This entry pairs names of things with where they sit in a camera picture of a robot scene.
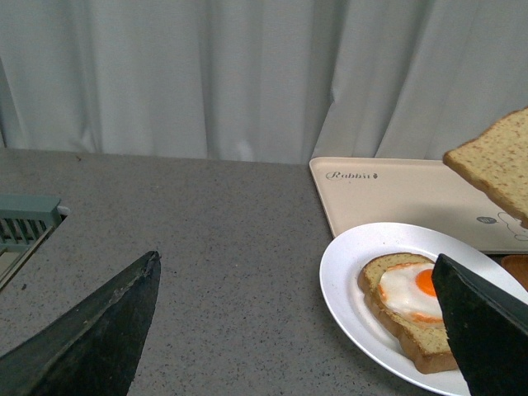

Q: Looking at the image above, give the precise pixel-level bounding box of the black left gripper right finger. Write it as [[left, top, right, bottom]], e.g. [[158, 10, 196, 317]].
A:
[[432, 254, 527, 395]]

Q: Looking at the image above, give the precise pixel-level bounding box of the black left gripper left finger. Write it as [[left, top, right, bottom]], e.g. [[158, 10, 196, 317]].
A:
[[1, 251, 161, 395]]

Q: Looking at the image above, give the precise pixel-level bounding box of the white round plate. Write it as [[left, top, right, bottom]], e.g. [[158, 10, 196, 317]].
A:
[[319, 223, 527, 395]]

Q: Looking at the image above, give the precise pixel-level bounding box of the bread slice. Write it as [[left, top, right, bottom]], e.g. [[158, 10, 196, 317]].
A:
[[358, 252, 458, 374], [442, 108, 527, 228]]

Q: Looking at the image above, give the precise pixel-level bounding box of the brown wooden tray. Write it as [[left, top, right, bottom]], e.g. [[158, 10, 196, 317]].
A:
[[500, 254, 528, 290]]

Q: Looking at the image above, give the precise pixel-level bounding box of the fried egg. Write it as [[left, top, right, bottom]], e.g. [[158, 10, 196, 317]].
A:
[[377, 262, 443, 328]]

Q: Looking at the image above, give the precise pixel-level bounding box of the green slotted rack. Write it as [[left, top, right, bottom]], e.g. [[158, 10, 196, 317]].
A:
[[1, 194, 62, 252]]

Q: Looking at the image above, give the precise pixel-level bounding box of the beige rabbit tray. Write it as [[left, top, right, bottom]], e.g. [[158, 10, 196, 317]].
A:
[[309, 157, 527, 254]]

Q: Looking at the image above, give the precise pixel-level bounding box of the grey-white curtain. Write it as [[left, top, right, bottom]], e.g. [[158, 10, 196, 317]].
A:
[[1, 1, 527, 163]]

